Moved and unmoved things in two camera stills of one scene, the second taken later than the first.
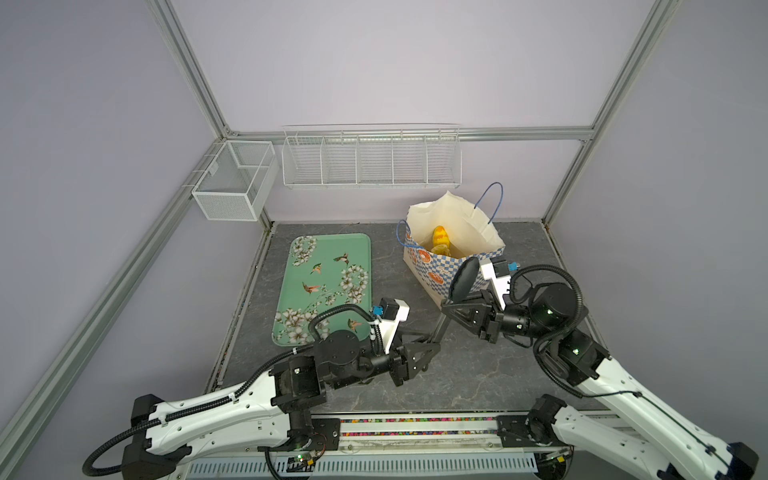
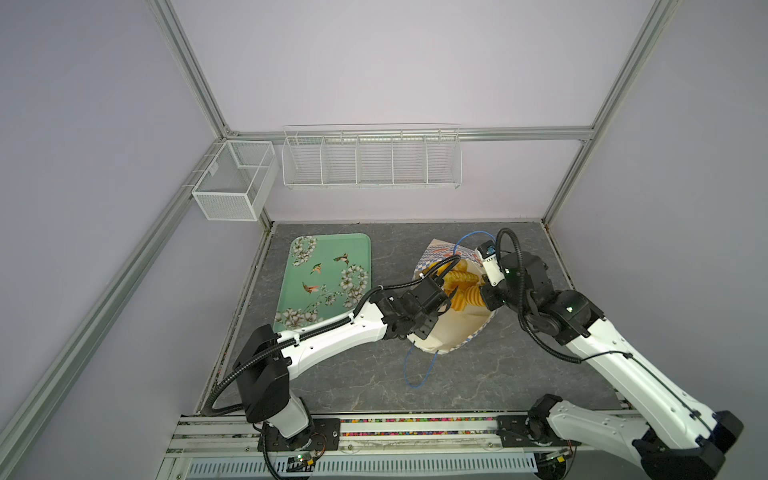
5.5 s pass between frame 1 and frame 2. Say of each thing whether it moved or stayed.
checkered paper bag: moved
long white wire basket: stayed
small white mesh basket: stayed
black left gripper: moved
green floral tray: stayed
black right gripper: moved
